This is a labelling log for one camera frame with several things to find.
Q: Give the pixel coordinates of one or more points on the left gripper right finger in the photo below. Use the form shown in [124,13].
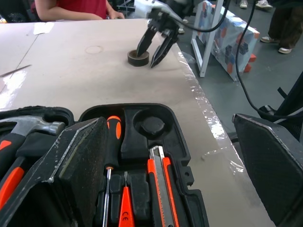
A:
[279,179]

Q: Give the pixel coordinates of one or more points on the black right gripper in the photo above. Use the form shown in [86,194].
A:
[165,24]

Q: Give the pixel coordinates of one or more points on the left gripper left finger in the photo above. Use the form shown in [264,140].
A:
[71,170]

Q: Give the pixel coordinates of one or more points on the black electrical tape roll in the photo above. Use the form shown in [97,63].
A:
[132,62]

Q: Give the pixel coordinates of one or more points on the black orange thick-shaft screwdriver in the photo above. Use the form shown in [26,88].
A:
[113,142]

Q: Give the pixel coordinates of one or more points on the orange test pen screwdriver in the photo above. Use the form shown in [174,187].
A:
[126,208]

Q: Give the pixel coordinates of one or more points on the orange black utility knife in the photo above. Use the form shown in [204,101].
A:
[165,189]

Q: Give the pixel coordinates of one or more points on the black plastic tool case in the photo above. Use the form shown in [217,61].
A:
[151,125]

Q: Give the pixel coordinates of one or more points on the bare hand of red-shirt person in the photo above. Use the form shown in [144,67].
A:
[115,15]

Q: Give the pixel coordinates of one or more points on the black stand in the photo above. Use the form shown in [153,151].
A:
[293,101]

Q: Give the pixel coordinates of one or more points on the person in red shirt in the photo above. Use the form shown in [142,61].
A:
[80,7]

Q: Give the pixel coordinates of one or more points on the colourful patterned box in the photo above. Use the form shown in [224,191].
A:
[246,42]

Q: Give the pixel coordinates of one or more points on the orange foam block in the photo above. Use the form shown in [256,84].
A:
[250,62]

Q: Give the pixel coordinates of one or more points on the white paper sheet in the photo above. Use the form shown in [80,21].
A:
[43,28]

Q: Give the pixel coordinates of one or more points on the person in white sneakers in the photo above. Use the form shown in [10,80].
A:
[262,4]

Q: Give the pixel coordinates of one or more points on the person in brown trousers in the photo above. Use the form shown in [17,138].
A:
[284,23]

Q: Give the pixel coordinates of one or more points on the black office chair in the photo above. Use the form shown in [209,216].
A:
[14,9]

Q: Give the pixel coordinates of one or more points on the white metal frame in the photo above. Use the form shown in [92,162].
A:
[208,47]

